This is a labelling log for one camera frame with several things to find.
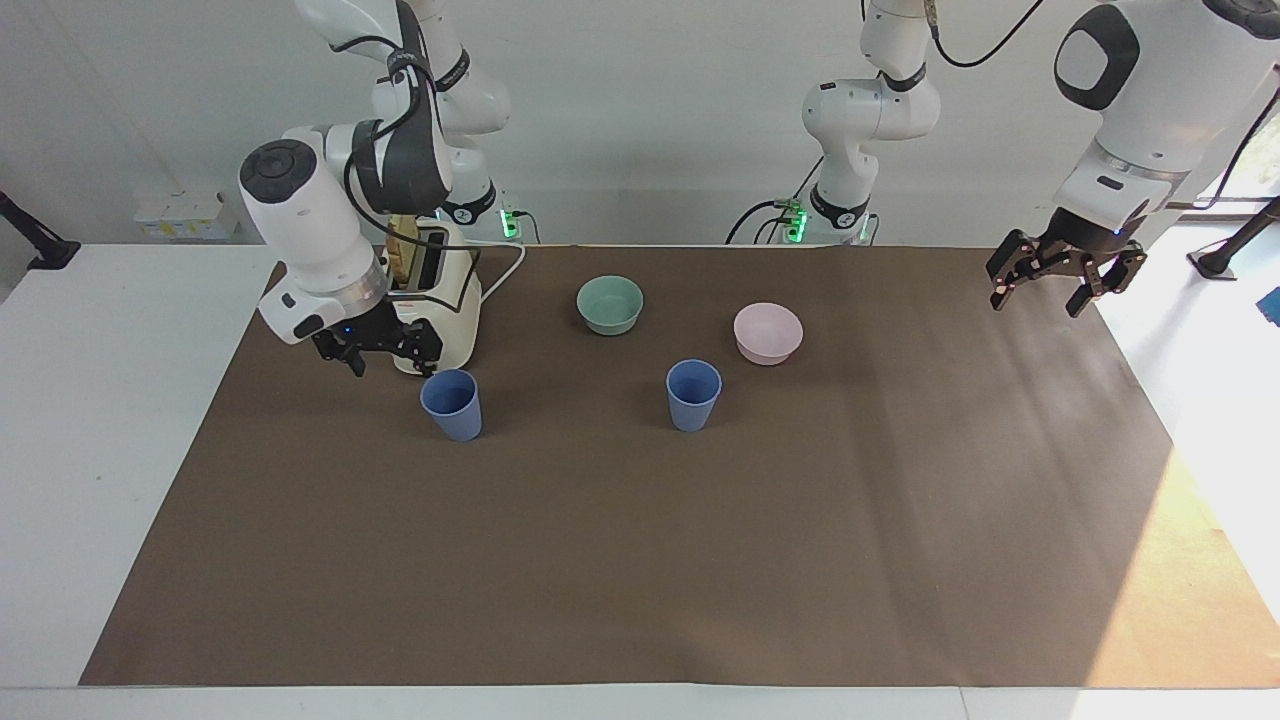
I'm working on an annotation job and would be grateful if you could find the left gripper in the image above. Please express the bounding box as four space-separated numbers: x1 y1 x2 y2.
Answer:
985 204 1149 320

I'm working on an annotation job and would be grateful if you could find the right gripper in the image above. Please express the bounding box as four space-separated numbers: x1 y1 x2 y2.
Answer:
312 297 445 380

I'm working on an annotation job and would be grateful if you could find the cream toaster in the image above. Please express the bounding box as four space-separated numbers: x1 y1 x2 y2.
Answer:
385 216 484 377

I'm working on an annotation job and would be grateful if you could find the blue cup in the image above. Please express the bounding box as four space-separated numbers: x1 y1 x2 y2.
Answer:
666 360 723 433
420 369 483 443

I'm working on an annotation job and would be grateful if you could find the toast slice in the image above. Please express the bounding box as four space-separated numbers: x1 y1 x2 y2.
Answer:
388 213 422 287

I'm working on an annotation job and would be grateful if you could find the black stand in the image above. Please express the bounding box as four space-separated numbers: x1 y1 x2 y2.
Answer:
1187 195 1280 280
0 190 82 272

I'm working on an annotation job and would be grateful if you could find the green bowl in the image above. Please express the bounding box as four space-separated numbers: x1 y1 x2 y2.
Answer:
576 276 645 337

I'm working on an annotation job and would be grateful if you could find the pink bowl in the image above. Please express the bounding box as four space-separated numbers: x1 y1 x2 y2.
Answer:
733 303 805 367

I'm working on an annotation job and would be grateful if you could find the white power cord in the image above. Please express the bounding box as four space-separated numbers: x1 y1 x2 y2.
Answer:
478 242 529 302

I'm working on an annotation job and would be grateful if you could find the white wall box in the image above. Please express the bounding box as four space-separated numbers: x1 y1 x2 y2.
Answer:
133 190 242 242

